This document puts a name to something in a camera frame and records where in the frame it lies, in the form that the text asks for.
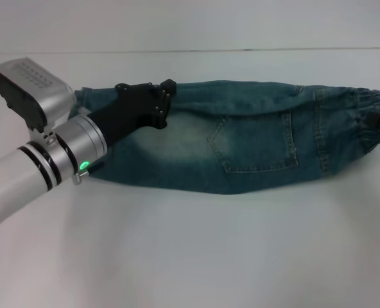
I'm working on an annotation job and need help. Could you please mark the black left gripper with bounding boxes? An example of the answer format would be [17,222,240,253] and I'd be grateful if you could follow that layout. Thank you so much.
[89,78,177,148]

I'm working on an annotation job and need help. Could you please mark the blue denim shorts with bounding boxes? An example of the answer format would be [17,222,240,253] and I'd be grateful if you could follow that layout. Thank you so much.
[73,80,380,196]

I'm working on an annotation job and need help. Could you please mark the left arm connector cable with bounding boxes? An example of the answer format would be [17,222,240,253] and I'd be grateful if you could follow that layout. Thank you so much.
[71,162,105,187]

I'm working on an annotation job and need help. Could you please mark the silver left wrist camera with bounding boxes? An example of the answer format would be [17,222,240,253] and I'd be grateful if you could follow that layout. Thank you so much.
[0,56,77,133]

